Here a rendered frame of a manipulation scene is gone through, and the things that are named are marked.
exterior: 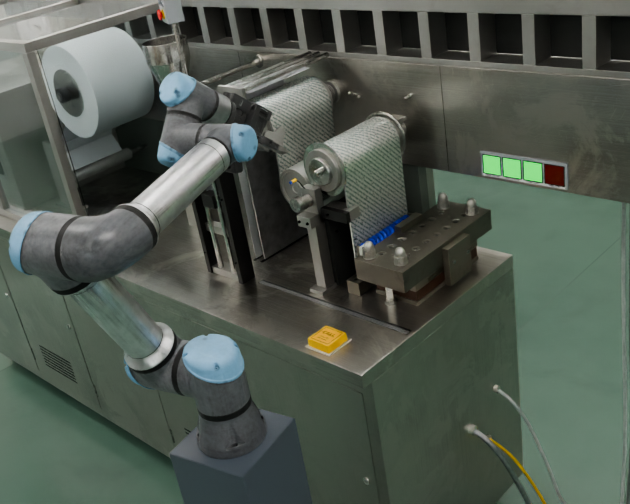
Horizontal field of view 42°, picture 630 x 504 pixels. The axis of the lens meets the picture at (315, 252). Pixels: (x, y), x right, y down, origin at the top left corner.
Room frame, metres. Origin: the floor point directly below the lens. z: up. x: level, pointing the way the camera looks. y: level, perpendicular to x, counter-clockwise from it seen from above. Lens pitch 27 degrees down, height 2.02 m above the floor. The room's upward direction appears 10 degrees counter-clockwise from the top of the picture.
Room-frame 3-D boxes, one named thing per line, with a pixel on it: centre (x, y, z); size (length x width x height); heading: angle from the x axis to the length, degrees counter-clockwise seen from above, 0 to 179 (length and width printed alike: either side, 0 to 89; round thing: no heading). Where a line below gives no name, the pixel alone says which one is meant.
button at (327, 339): (1.73, 0.01, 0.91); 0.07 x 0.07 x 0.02; 42
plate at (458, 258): (1.92, -0.37, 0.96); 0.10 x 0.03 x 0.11; 132
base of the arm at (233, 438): (1.44, 0.24, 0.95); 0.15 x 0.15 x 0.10
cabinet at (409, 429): (2.73, 0.54, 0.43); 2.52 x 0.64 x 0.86; 42
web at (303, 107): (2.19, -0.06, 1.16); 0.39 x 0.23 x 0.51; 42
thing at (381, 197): (2.04, -0.19, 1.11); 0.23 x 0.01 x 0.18; 132
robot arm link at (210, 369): (1.44, 0.25, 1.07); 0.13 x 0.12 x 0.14; 57
